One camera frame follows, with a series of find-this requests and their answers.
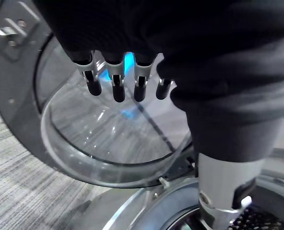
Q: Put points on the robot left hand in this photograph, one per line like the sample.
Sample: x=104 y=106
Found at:
x=170 y=36

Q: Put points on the washing machine door with glass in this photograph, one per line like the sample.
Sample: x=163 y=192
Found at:
x=89 y=139

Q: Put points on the silver front-load washing machine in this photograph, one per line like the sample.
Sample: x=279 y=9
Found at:
x=170 y=206

